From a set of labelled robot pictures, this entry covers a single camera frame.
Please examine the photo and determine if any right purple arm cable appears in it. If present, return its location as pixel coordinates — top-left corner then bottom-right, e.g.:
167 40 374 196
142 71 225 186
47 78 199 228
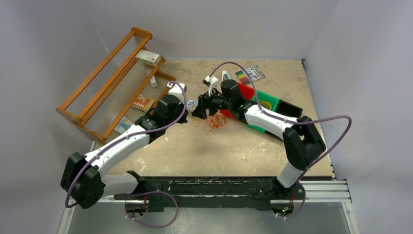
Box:
209 61 352 181

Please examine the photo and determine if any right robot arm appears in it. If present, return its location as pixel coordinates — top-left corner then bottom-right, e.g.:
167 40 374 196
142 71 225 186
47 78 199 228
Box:
192 76 326 198

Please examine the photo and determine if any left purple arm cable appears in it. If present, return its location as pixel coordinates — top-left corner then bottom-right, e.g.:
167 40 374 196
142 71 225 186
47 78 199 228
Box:
65 81 188 209

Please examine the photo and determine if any blue white round tin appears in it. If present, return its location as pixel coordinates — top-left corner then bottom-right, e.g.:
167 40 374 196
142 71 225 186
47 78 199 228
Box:
187 99 198 113

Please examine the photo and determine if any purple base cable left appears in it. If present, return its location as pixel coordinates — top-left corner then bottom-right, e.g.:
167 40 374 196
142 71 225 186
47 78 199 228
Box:
124 190 180 229

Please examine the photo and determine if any blue blister pack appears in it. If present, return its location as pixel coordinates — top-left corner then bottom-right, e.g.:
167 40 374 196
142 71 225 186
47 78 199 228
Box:
114 117 134 134

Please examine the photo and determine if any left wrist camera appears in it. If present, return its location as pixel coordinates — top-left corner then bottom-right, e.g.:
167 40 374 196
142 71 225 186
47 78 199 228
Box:
167 82 187 102

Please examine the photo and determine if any wooden rack shelf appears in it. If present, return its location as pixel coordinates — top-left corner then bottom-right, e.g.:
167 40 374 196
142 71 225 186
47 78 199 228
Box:
56 27 175 145

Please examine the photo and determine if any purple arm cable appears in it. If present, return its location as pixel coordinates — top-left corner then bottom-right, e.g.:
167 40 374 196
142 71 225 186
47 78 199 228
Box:
65 81 188 209
209 61 352 181

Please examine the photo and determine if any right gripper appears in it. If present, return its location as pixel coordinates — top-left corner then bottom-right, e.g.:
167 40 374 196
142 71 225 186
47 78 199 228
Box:
192 88 233 120

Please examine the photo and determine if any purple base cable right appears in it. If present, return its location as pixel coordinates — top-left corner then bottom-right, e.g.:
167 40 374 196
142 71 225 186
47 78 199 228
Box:
274 182 307 220

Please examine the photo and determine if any orange card pack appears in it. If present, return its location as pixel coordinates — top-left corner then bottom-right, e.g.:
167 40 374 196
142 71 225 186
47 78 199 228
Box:
131 94 155 112

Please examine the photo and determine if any red plastic bin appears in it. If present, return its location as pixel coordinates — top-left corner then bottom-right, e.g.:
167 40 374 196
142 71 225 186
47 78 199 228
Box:
220 82 255 118

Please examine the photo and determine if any white red box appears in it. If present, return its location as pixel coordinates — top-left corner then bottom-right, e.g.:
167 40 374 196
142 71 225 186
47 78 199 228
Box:
135 50 162 67

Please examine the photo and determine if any white stapler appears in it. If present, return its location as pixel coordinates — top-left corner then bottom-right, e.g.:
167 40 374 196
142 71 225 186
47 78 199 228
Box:
150 76 157 87

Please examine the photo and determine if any small blue stapler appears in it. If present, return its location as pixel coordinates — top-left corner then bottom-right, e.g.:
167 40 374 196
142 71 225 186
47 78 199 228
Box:
221 70 232 81

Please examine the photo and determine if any orange thin cable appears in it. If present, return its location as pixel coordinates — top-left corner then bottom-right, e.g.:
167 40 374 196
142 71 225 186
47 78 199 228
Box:
204 112 228 132

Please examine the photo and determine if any green plastic bin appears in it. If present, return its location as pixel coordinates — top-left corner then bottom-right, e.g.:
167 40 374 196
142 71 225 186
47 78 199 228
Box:
251 90 280 132

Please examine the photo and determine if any short yellow cable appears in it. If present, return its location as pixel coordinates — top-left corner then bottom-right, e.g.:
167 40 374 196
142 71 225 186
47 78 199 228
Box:
188 111 202 127

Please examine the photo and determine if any black plastic bin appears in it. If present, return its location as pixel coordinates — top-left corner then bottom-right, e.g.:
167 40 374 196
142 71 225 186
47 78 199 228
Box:
274 99 302 119

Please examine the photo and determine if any marker pen pack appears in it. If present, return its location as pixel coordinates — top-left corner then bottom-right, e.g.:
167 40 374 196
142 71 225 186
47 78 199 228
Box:
235 65 265 85

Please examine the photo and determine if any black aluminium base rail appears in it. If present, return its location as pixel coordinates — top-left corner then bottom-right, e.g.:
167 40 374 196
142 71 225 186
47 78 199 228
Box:
97 176 351 216

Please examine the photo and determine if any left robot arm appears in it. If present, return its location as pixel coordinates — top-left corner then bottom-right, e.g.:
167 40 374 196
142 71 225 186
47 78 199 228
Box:
60 93 188 209

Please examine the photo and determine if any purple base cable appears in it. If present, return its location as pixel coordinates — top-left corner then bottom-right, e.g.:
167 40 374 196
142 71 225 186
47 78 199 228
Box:
124 190 180 229
274 182 307 220

